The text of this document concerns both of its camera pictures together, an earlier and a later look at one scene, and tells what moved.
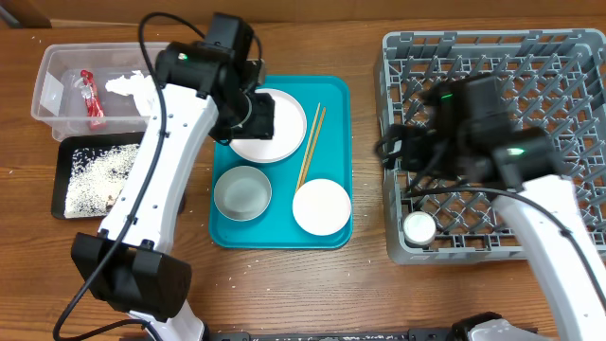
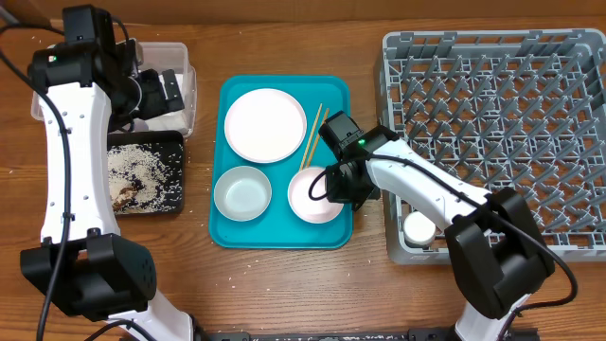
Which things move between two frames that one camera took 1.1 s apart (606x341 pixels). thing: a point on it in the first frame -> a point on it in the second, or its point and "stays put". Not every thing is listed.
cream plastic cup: [419, 228] stays put
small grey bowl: [241, 192] stays put
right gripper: [395, 142] -> [355, 199]
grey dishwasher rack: [555, 79] stays put
